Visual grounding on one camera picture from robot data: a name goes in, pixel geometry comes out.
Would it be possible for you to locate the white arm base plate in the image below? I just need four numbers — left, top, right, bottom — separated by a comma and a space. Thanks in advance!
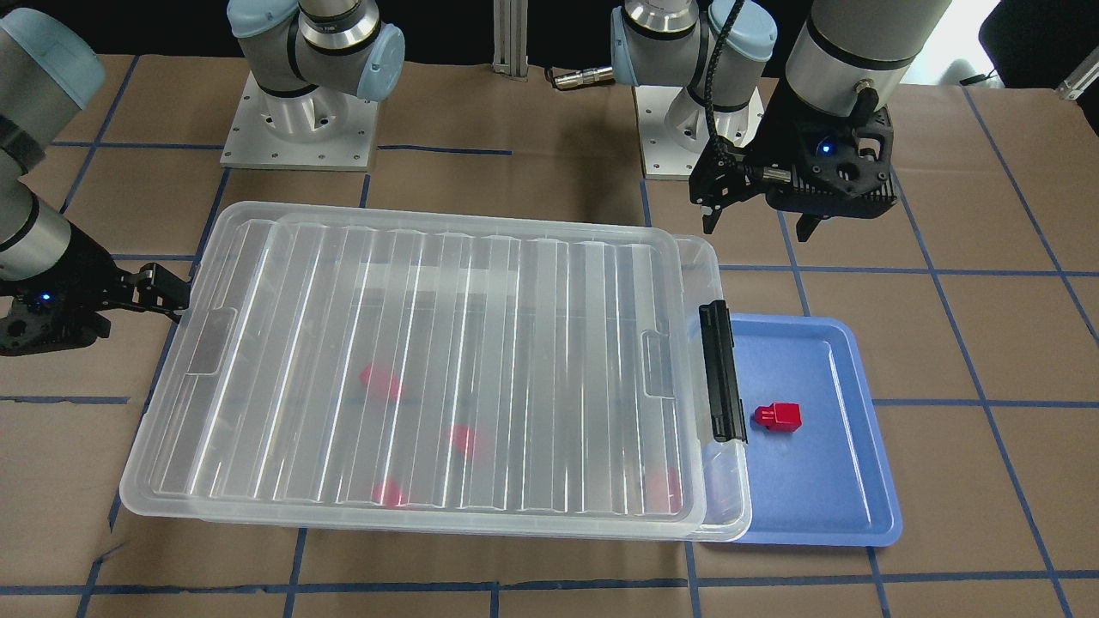
633, 79, 765, 183
220, 75, 380, 173

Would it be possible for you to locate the clear plastic storage box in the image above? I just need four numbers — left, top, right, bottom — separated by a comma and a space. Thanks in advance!
185, 232, 753, 543

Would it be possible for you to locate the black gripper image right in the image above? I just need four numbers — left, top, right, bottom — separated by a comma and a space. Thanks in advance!
689, 82, 896, 243

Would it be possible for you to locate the red block centre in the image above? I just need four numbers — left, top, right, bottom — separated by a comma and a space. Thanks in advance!
447, 424, 490, 463

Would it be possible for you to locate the aluminium frame post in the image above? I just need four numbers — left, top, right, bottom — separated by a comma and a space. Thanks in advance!
491, 0, 529, 82

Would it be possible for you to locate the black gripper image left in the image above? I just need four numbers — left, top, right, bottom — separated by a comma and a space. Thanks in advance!
1, 227, 191, 357

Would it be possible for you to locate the clear plastic box lid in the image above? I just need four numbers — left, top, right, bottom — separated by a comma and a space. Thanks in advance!
118, 201, 722, 525

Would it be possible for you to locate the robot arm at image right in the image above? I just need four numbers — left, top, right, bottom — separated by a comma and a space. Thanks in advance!
610, 1, 950, 242

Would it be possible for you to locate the red block moved to tray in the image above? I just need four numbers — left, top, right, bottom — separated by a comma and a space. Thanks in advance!
752, 402, 802, 432

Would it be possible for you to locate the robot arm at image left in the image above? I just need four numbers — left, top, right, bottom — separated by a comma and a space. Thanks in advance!
1, 1, 407, 357

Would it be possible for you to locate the black box latch handle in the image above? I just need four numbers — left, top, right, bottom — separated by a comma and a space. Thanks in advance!
699, 299, 747, 443

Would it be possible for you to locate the blue plastic tray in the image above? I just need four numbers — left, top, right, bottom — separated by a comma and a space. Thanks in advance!
731, 314, 903, 548

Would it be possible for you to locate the silver cable connector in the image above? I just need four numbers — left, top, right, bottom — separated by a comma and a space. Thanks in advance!
545, 66, 615, 91

